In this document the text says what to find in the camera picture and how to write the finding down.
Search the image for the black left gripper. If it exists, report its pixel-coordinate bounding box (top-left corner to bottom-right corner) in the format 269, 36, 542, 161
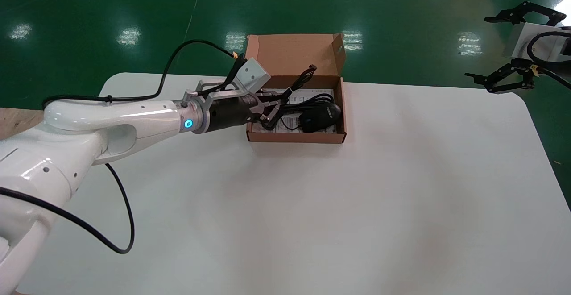
209, 91, 290, 133

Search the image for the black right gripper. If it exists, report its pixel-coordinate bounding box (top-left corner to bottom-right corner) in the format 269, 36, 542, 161
464, 0, 571, 94

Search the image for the black power cord with plug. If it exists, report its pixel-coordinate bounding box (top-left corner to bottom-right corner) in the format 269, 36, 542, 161
285, 92, 335, 130

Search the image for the black wired computer mouse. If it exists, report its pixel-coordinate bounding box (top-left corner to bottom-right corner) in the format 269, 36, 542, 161
274, 64, 343, 133

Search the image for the brown cardboard storage box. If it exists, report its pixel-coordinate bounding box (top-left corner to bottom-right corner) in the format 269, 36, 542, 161
246, 33, 348, 145

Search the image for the printed paper manual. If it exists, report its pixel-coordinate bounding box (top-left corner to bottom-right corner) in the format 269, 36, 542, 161
252, 89, 337, 135

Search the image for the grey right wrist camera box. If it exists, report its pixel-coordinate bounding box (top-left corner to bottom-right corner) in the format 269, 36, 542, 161
504, 23, 571, 63

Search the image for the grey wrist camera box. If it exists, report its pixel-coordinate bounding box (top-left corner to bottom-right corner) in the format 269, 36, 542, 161
504, 23, 571, 63
196, 58, 272, 104

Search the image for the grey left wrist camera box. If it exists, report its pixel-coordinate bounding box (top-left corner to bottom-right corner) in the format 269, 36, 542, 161
196, 58, 272, 104

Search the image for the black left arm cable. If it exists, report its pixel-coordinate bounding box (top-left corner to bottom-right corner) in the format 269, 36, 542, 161
0, 40, 245, 254

